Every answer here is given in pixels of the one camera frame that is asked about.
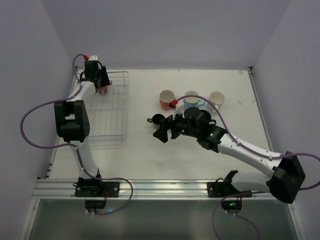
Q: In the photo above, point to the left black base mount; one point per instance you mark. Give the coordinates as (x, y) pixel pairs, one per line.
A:
(92, 188)

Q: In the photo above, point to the light blue mug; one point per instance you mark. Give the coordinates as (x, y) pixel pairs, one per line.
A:
(192, 101)

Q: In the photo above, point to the right round controller board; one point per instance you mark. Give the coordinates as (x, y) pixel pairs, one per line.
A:
(232, 206)

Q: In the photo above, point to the orange mug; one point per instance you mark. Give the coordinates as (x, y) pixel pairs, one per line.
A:
(164, 98)

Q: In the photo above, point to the dark green mug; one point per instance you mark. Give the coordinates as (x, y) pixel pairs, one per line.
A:
(208, 117)

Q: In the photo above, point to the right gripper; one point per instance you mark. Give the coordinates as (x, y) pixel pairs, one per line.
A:
(171, 127)

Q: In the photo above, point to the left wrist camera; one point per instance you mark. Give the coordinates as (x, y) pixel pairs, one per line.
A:
(93, 58)

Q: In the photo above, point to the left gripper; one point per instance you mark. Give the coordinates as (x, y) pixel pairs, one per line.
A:
(102, 81)

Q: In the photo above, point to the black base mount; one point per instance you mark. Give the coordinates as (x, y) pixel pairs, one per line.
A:
(92, 188)
(220, 188)

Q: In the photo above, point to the brown mug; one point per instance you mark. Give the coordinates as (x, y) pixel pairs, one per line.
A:
(156, 119)

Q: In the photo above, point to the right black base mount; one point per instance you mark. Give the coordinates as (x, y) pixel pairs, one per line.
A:
(220, 188)

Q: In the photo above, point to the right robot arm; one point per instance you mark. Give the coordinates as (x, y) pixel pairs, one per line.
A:
(280, 175)

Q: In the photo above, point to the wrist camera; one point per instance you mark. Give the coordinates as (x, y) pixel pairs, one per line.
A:
(93, 58)
(177, 108)

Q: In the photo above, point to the left black controller box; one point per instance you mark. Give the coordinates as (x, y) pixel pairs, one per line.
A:
(94, 206)

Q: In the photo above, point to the white mug gold rim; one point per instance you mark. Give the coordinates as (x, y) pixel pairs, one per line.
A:
(217, 98)

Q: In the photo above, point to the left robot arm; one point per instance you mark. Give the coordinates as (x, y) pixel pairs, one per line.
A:
(73, 126)

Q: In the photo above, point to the aluminium rail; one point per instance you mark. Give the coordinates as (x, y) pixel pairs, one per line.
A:
(137, 189)

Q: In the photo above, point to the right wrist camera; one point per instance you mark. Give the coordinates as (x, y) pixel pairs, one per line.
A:
(177, 108)

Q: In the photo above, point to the white wire dish rack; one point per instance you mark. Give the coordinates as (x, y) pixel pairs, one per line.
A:
(107, 113)

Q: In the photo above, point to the pink mug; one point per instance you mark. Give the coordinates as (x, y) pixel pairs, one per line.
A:
(104, 89)

